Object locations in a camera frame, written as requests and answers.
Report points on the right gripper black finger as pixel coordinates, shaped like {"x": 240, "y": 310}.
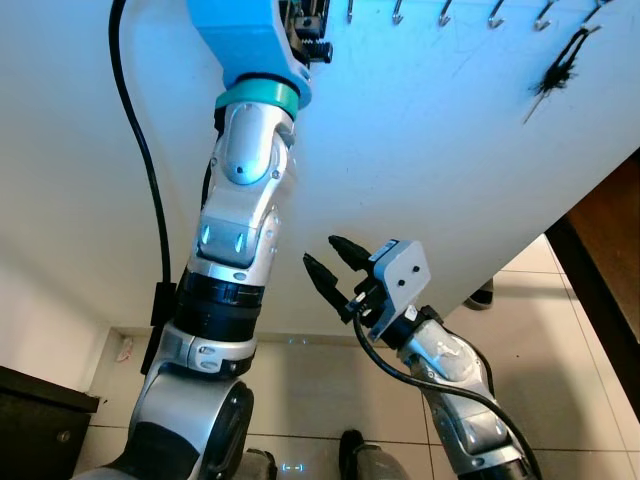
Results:
{"x": 324, "y": 278}
{"x": 350, "y": 251}

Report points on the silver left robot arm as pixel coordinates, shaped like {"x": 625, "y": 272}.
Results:
{"x": 245, "y": 170}

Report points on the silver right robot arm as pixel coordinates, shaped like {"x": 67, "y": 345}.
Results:
{"x": 450, "y": 360}

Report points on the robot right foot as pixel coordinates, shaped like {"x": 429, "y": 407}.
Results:
{"x": 368, "y": 460}

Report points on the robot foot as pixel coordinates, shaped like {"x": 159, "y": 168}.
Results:
{"x": 258, "y": 465}
{"x": 368, "y": 460}

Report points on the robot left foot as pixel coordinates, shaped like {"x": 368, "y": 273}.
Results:
{"x": 258, "y": 465}

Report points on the dark brown wooden table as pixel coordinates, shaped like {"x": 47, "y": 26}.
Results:
{"x": 605, "y": 250}

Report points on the dark wooden cabinet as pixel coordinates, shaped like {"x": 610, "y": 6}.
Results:
{"x": 40, "y": 430}

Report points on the light blue right wrist camera mount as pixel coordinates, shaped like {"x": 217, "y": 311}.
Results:
{"x": 398, "y": 280}

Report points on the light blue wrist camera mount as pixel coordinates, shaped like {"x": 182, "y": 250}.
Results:
{"x": 240, "y": 35}
{"x": 398, "y": 280}

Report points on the silver metal wall hook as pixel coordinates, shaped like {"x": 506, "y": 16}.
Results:
{"x": 496, "y": 16}
{"x": 544, "y": 18}
{"x": 350, "y": 12}
{"x": 398, "y": 13}
{"x": 444, "y": 15}
{"x": 600, "y": 8}

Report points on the light blue left wrist camera mount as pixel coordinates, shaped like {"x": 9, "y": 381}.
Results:
{"x": 240, "y": 35}

